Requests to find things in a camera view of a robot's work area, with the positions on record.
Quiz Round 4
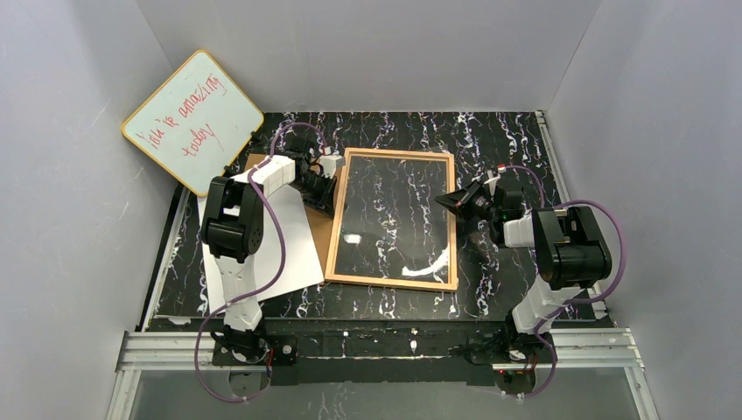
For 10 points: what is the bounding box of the brown frame backing board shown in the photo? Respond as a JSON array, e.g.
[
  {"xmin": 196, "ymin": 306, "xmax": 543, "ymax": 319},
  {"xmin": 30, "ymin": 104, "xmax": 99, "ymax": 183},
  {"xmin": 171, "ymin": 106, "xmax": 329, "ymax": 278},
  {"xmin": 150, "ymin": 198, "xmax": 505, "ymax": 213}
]
[{"xmin": 267, "ymin": 184, "xmax": 333, "ymax": 284}]

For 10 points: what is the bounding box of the clear frame glass sheet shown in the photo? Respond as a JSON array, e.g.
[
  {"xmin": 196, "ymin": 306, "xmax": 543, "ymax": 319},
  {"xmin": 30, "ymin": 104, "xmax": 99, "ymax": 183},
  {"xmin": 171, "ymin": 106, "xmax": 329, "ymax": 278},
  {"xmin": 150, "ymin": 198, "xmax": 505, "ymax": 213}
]
[{"xmin": 334, "ymin": 155, "xmax": 452, "ymax": 284}]

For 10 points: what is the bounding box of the printed colour photo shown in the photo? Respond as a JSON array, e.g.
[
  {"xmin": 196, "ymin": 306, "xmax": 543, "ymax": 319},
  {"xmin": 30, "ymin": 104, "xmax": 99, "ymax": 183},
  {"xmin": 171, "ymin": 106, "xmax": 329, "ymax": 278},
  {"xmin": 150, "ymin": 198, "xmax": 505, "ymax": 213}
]
[{"xmin": 197, "ymin": 173, "xmax": 326, "ymax": 314}]

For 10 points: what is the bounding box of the wooden picture frame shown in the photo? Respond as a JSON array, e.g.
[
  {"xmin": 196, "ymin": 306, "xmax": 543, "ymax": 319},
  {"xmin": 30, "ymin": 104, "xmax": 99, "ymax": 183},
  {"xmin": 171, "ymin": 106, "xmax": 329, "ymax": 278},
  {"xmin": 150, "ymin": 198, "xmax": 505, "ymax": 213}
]
[{"xmin": 324, "ymin": 147, "xmax": 459, "ymax": 293}]

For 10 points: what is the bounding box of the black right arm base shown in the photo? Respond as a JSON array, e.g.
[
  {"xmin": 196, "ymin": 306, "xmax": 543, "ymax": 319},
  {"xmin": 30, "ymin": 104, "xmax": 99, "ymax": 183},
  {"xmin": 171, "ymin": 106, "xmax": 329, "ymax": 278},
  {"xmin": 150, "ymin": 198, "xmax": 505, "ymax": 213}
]
[{"xmin": 462, "ymin": 330, "xmax": 554, "ymax": 370}]

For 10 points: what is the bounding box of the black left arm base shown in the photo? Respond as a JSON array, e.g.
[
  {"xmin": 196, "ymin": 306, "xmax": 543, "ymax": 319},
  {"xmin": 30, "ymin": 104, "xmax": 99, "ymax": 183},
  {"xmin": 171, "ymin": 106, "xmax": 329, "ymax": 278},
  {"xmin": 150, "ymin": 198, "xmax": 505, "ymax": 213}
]
[{"xmin": 210, "ymin": 331, "xmax": 298, "ymax": 367}]

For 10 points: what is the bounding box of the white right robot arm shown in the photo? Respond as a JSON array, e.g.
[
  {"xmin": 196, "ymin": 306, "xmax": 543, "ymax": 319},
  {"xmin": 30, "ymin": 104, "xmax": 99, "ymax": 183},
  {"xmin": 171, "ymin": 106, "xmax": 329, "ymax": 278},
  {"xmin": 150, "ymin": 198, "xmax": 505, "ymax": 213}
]
[{"xmin": 436, "ymin": 165, "xmax": 613, "ymax": 337}]

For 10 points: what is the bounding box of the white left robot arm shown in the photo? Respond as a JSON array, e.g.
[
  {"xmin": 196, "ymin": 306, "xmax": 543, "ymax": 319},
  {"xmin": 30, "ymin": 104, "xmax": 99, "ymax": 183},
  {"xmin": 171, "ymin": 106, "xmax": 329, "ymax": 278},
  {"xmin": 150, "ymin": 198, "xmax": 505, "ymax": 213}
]
[{"xmin": 200, "ymin": 138, "xmax": 345, "ymax": 332}]

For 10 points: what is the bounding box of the yellow-edged whiteboard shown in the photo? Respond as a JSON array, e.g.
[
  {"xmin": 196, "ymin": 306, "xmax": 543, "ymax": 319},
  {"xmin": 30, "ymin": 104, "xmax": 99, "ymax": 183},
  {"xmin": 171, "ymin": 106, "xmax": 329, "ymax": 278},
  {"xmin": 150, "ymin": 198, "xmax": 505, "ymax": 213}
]
[{"xmin": 121, "ymin": 49, "xmax": 264, "ymax": 197}]

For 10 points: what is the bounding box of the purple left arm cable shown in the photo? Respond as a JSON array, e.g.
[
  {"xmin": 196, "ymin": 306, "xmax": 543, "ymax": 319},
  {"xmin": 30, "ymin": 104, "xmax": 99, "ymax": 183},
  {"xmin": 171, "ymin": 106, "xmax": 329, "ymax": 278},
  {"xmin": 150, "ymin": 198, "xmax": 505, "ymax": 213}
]
[{"xmin": 193, "ymin": 122, "xmax": 332, "ymax": 405}]

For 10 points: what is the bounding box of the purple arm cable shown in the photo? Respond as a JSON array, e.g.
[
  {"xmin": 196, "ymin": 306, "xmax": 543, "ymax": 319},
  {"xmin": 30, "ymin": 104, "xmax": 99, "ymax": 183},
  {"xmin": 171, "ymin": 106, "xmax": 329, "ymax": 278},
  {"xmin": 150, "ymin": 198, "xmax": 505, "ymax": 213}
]
[
  {"xmin": 498, "ymin": 164, "xmax": 629, "ymax": 400},
  {"xmin": 193, "ymin": 122, "xmax": 332, "ymax": 405}
]

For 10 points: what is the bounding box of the aluminium mounting rail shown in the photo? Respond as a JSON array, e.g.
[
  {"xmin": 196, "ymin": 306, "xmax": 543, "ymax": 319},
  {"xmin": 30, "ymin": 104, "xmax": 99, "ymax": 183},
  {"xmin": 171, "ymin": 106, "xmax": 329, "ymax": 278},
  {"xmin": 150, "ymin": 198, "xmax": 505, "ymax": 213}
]
[{"xmin": 116, "ymin": 328, "xmax": 645, "ymax": 370}]

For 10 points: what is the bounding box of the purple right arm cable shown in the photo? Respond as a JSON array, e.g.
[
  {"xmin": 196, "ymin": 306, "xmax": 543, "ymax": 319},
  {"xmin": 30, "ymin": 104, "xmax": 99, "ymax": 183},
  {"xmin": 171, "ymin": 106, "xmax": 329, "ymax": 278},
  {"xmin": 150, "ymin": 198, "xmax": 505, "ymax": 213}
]
[{"xmin": 498, "ymin": 164, "xmax": 629, "ymax": 400}]

